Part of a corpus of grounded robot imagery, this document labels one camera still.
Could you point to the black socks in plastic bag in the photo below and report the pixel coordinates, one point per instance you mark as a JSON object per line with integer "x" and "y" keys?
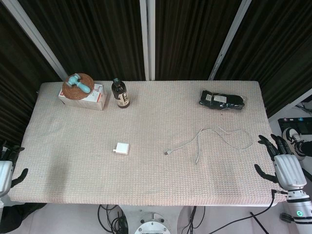
{"x": 221, "y": 100}

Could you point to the white metal frame post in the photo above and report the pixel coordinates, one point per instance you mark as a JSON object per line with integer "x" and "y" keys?
{"x": 36, "y": 34}
{"x": 231, "y": 36}
{"x": 148, "y": 36}

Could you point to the black curtain panel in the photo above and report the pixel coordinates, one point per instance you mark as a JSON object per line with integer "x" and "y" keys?
{"x": 190, "y": 36}
{"x": 92, "y": 36}
{"x": 280, "y": 48}
{"x": 14, "y": 73}

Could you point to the dark glass bottle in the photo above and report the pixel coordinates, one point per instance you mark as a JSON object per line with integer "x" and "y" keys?
{"x": 120, "y": 93}

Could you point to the beige waffle tablecloth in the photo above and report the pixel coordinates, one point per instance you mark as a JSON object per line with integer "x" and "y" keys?
{"x": 151, "y": 170}

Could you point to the white cardboard box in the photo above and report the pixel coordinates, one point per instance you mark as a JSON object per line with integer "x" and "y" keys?
{"x": 97, "y": 98}

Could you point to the black and white sneaker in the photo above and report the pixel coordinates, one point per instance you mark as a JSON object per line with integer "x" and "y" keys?
{"x": 292, "y": 136}

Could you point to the teal massage roller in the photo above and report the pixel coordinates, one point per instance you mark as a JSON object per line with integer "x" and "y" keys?
{"x": 81, "y": 85}

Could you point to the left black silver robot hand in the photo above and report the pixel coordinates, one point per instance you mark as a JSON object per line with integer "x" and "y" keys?
{"x": 6, "y": 170}

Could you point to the round woven brown coaster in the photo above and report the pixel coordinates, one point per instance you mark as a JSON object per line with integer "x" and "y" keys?
{"x": 73, "y": 91}

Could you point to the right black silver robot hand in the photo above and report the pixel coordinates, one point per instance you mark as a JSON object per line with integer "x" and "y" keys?
{"x": 288, "y": 170}

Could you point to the white charger block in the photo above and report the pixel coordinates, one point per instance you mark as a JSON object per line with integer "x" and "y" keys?
{"x": 122, "y": 147}

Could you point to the round metal robot base flange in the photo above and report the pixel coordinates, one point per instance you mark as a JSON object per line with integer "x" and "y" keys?
{"x": 152, "y": 225}

